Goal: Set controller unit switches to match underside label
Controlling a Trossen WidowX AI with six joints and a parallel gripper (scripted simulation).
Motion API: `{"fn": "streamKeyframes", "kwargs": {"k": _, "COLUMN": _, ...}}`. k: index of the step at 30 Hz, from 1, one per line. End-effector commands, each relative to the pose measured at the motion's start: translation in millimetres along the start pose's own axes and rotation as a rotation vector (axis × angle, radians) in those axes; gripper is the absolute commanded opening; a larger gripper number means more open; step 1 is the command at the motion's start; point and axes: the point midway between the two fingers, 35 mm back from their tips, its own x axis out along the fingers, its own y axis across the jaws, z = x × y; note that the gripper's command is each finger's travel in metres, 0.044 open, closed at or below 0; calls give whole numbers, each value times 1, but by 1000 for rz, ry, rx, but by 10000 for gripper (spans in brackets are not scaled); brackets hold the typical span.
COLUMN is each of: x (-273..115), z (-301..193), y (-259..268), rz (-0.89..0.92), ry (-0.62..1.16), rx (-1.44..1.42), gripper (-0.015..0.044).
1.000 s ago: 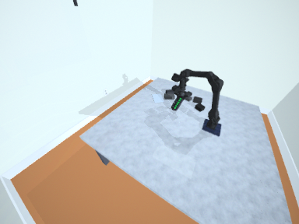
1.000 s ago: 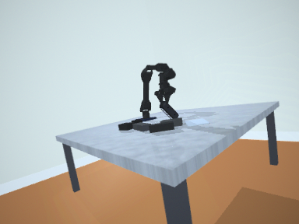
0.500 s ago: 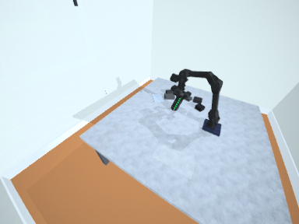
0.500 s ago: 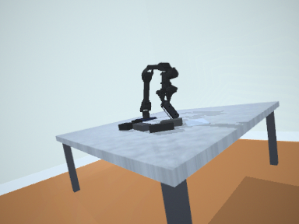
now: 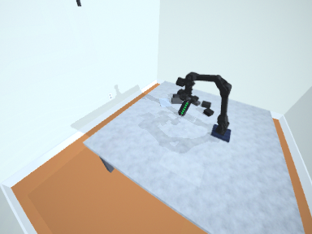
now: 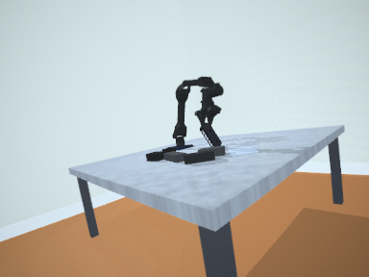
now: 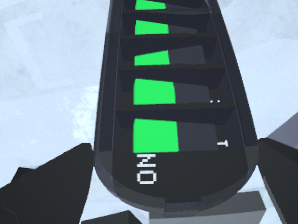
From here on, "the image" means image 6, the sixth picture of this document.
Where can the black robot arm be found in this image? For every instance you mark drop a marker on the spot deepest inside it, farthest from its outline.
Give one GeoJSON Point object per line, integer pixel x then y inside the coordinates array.
{"type": "Point", "coordinates": [209, 90]}

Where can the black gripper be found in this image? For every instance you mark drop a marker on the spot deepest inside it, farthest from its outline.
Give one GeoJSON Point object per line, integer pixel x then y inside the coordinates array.
{"type": "Point", "coordinates": [207, 111]}

